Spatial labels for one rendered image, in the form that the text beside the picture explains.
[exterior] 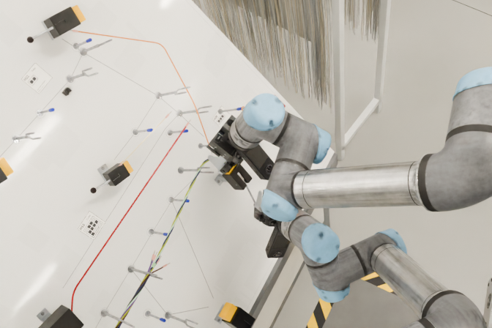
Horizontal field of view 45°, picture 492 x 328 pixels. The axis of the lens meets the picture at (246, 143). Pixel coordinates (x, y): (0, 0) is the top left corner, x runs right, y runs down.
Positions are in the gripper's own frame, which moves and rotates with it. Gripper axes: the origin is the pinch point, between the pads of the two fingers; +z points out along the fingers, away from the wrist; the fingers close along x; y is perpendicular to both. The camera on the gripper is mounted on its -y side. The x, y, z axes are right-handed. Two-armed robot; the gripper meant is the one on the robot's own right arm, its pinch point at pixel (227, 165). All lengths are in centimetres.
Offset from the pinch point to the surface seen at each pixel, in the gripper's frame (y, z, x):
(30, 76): 46, -13, 18
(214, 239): -9.6, 12.1, 13.2
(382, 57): -26, 59, -110
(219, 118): 9.3, 3.5, -10.6
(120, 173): 18.2, -8.3, 21.5
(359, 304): -81, 88, -27
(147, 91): 27.0, -4.4, -0.2
